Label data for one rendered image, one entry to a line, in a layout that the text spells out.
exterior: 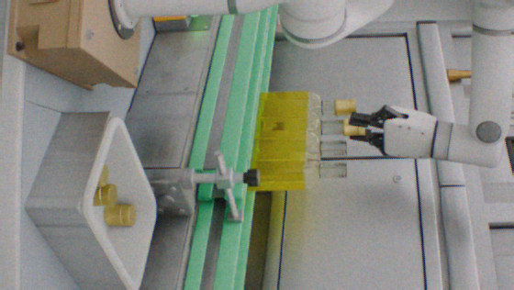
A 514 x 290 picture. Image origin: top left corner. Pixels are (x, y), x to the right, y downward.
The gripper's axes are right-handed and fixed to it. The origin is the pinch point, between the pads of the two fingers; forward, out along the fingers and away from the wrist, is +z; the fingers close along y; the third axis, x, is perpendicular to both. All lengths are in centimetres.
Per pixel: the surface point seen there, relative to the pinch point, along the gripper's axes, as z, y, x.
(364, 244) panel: -5.5, -12.4, 19.0
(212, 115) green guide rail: 22.7, 13.9, 15.6
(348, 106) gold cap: 3.4, 1.2, -3.9
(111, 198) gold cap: 25, 23, 43
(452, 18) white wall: 15, -315, -474
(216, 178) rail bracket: 15.0, 16.7, 30.9
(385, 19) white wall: 86, -315, -456
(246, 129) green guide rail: 19.0, 6.6, 11.3
